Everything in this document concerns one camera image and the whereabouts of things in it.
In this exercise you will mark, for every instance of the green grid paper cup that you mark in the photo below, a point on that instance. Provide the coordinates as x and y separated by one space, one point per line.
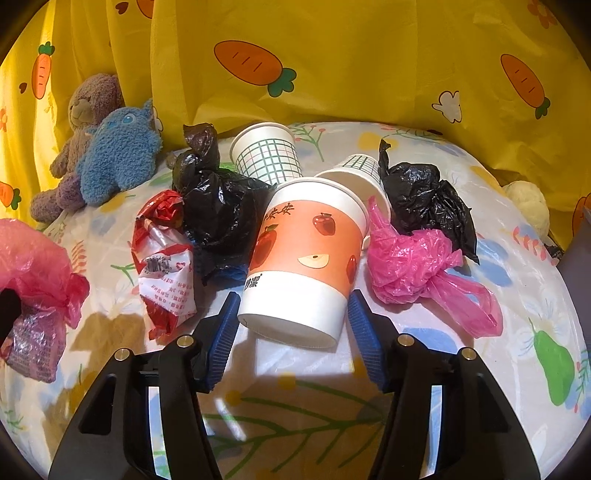
358 173
265 154

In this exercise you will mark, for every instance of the floral plastic tablecloth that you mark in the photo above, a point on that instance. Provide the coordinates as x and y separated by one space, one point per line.
295 401

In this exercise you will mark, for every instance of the bright pink plastic bag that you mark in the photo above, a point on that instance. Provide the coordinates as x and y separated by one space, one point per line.
411 267

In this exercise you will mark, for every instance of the yellow plush toy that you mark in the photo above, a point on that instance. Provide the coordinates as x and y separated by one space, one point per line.
531 203

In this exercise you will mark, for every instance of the grey plastic bin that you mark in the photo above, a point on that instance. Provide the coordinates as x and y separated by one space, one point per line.
577 249

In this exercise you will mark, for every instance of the brown teddy bear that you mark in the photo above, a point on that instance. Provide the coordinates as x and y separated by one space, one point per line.
78 138

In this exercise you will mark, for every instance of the red white snack wrapper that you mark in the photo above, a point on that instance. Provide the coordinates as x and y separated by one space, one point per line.
164 272

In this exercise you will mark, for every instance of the yellow carrot print curtain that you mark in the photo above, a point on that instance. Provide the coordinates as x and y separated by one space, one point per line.
351 60

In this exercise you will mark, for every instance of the knotted black plastic bag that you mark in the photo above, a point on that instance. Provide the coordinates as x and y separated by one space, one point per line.
217 212

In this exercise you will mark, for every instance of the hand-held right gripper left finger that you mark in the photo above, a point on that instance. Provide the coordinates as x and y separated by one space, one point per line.
224 337

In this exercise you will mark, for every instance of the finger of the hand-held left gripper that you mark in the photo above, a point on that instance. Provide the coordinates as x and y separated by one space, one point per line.
8 314

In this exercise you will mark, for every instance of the blue plush toy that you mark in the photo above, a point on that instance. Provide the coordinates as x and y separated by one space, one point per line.
122 152

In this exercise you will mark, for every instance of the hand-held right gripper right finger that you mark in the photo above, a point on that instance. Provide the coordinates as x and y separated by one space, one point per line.
364 341

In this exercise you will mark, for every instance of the crumpled black plastic bag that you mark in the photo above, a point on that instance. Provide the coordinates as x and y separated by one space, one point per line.
429 203

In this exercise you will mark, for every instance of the pale pink plastic bag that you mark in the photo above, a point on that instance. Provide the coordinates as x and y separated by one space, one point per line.
37 272

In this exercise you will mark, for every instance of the apple print paper cup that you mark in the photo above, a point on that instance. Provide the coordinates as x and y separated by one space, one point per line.
304 258

